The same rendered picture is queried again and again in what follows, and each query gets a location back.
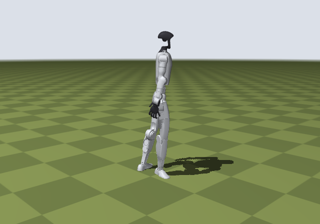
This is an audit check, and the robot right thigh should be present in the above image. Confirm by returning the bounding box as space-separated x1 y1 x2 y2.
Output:
158 99 170 143

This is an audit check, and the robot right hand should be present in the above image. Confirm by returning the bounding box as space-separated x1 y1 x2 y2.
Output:
149 101 161 119

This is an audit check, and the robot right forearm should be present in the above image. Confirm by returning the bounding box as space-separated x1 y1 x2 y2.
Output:
153 77 166 105

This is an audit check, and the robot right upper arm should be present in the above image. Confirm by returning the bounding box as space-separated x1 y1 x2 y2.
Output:
158 54 168 85

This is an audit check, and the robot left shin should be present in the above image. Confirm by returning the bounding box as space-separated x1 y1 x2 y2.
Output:
141 129 155 166

